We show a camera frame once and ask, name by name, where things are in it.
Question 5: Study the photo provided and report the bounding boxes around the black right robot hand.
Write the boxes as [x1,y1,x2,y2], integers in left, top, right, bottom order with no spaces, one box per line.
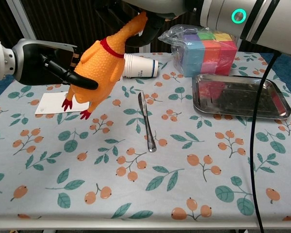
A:
[94,0,196,48]

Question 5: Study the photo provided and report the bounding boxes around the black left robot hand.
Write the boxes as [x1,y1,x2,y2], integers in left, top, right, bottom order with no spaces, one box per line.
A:
[11,38,99,90]

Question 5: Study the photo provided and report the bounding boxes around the orange rubber chicken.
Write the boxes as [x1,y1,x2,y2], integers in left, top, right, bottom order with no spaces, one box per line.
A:
[61,11,148,120]

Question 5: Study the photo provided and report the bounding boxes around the stainless steel tray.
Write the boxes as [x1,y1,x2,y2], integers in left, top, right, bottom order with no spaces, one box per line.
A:
[192,74,291,120]

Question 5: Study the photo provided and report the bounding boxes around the clear plastic bag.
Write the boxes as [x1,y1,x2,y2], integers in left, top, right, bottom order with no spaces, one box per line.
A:
[158,24,239,78]

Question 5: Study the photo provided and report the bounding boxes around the stack of white paper cups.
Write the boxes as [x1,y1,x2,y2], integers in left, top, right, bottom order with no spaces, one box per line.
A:
[122,53,159,79]

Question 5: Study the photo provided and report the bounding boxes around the white paper card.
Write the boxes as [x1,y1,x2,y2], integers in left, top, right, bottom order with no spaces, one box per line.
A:
[34,91,90,115]

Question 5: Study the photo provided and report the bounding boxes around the colourful foam block pack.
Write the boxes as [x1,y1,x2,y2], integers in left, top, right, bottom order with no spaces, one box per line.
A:
[183,31,238,77]

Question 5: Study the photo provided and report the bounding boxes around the metal table knife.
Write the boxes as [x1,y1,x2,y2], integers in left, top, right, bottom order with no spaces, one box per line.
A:
[138,91,157,153]

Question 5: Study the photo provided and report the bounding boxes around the floral printed tablecloth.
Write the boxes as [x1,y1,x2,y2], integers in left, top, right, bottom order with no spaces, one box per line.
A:
[0,52,291,222]

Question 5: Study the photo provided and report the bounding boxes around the slanted aluminium frame post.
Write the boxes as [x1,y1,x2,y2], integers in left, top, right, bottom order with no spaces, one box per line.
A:
[6,0,38,41]

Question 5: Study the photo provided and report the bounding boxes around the black cable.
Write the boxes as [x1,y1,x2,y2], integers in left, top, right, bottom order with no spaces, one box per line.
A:
[251,50,281,233]

